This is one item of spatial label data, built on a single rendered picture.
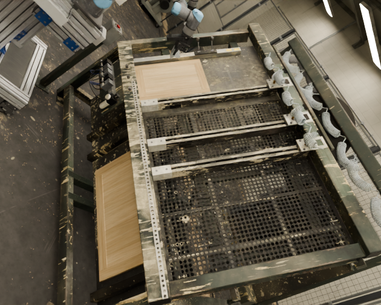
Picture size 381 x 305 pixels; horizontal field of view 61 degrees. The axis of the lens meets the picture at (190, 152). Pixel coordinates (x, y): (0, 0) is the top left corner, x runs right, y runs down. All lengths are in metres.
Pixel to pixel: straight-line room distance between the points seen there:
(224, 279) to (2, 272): 1.30
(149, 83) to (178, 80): 0.24
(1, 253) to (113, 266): 0.68
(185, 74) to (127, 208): 1.20
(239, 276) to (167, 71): 1.74
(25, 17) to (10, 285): 1.75
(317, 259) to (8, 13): 2.53
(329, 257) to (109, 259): 1.40
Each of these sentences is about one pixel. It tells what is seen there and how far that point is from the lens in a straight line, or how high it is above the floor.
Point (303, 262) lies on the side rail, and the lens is 1.98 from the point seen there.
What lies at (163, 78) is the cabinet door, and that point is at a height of 1.07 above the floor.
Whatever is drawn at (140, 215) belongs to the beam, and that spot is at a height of 0.82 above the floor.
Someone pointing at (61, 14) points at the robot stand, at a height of 0.94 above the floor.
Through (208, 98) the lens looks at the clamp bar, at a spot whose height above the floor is 1.35.
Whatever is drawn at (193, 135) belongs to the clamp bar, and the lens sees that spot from 2.27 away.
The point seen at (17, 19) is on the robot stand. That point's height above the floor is 0.54.
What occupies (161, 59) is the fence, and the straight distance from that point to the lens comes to 2.92.
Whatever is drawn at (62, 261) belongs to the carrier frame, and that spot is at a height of 0.14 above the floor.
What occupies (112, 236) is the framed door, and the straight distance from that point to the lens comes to 2.44.
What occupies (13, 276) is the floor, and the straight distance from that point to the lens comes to 2.36.
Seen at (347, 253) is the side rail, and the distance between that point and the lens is 2.10.
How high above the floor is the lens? 1.87
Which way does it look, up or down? 19 degrees down
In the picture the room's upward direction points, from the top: 62 degrees clockwise
